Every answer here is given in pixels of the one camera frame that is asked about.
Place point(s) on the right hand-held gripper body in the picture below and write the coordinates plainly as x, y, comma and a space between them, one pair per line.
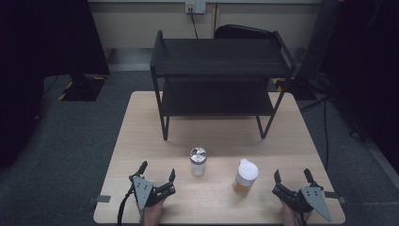
309, 197

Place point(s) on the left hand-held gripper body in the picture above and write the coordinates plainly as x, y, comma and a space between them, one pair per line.
142, 190

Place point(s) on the glass jar with silver lid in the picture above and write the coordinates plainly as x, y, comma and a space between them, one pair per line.
198, 163

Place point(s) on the glass jar with white lid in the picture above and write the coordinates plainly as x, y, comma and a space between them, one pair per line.
245, 177

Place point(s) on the black two-tier shelf rack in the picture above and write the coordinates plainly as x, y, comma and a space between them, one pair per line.
216, 62

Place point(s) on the person's right hand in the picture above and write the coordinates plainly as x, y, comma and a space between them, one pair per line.
293, 216

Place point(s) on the person's left hand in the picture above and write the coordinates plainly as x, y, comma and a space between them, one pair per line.
153, 213

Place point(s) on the black stand base striped tape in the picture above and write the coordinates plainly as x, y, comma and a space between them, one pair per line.
83, 89

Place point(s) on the dark curtain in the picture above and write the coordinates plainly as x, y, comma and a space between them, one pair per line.
37, 62
370, 78

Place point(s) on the black upright stand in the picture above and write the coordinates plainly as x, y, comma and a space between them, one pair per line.
320, 37

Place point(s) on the grey metal table bracket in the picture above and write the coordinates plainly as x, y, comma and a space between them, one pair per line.
335, 196
102, 198

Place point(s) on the white wall socket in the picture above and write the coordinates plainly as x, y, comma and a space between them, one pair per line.
195, 7

